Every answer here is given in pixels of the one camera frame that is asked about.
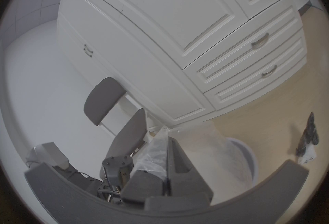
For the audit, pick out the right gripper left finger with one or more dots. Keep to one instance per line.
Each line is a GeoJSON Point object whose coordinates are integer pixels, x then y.
{"type": "Point", "coordinates": [144, 187]}

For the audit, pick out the white chair with grey cushions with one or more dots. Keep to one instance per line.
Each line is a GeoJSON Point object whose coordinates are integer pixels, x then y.
{"type": "Point", "coordinates": [102, 99]}

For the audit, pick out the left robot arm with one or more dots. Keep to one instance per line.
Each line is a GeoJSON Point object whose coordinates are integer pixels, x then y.
{"type": "Point", "coordinates": [117, 166]}

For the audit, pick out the white printed paper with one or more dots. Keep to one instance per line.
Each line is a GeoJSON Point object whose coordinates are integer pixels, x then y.
{"type": "Point", "coordinates": [308, 157]}

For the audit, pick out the white trash bin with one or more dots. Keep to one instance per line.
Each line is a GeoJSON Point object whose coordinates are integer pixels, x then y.
{"type": "Point", "coordinates": [255, 166]}

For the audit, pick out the white wardrobe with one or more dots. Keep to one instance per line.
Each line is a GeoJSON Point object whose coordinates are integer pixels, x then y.
{"type": "Point", "coordinates": [180, 12]}

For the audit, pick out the clear plastic bag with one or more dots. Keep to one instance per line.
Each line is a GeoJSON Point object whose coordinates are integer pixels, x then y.
{"type": "Point", "coordinates": [218, 156]}

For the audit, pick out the black plastic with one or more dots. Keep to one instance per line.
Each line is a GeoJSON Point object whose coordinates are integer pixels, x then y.
{"type": "Point", "coordinates": [309, 133]}

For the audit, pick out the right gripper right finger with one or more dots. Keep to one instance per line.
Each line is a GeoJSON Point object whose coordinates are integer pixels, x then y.
{"type": "Point", "coordinates": [185, 174]}

